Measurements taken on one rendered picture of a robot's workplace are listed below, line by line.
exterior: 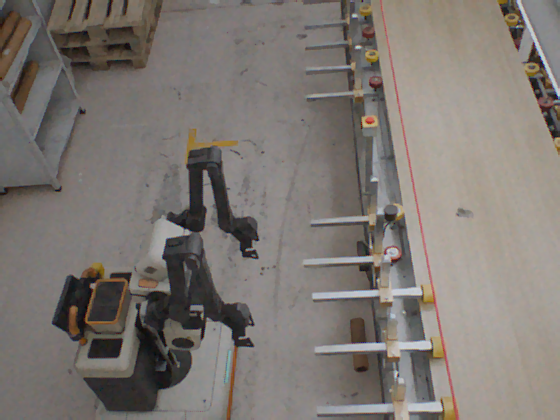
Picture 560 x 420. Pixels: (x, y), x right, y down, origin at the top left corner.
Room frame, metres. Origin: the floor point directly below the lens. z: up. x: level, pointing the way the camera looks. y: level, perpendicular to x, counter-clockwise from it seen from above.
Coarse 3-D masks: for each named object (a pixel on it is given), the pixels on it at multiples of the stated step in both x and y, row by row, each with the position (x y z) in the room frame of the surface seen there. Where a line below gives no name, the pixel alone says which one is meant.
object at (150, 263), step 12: (156, 228) 1.54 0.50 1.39; (168, 228) 1.55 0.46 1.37; (180, 228) 1.57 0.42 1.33; (144, 240) 1.54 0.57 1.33; (156, 240) 1.48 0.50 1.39; (144, 252) 1.46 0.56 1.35; (156, 252) 1.42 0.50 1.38; (144, 264) 1.41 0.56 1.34; (156, 264) 1.39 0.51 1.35; (156, 276) 1.39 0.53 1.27
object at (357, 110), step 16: (352, 80) 3.12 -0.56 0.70; (352, 112) 2.82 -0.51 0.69; (368, 240) 1.83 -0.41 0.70; (368, 256) 1.74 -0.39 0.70; (368, 272) 1.67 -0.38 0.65; (384, 320) 1.37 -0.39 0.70; (384, 336) 1.29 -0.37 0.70; (384, 368) 1.13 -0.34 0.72; (384, 384) 1.07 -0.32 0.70; (384, 400) 1.00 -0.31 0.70; (384, 416) 0.95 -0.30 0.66
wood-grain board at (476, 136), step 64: (384, 0) 3.65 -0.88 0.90; (448, 0) 3.54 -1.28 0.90; (384, 64) 2.97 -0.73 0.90; (448, 64) 2.88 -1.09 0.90; (512, 64) 2.80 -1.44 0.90; (448, 128) 2.35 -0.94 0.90; (512, 128) 2.28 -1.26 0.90; (448, 192) 1.91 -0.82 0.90; (512, 192) 1.85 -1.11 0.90; (448, 256) 1.54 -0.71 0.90; (512, 256) 1.49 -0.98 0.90; (448, 320) 1.22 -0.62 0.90; (512, 320) 1.18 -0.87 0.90; (448, 384) 0.95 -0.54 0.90; (512, 384) 0.92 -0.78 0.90
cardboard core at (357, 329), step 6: (354, 318) 1.75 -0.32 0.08; (360, 318) 1.75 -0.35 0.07; (354, 324) 1.71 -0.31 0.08; (360, 324) 1.71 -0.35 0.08; (354, 330) 1.68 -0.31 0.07; (360, 330) 1.67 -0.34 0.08; (354, 336) 1.64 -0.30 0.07; (360, 336) 1.63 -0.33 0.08; (354, 342) 1.60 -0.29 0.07; (360, 342) 1.59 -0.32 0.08; (354, 354) 1.53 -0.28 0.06; (360, 354) 1.52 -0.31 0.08; (366, 354) 1.53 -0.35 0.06; (354, 360) 1.50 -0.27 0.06; (360, 360) 1.49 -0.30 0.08; (366, 360) 1.49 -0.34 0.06; (354, 366) 1.47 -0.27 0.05; (360, 366) 1.46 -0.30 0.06; (366, 366) 1.45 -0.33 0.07; (360, 372) 1.45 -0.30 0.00
